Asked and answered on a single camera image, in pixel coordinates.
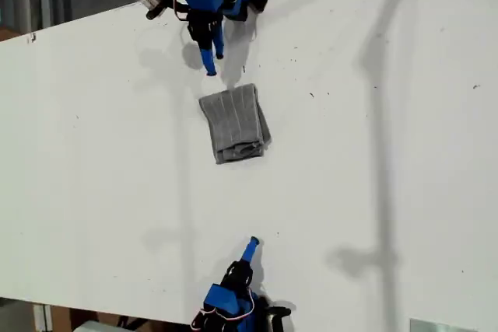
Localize white table leg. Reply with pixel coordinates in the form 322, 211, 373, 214
33, 302, 54, 332

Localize white plastic container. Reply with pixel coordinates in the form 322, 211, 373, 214
72, 320, 117, 332

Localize grey striped square towel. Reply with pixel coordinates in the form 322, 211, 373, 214
198, 82, 272, 166

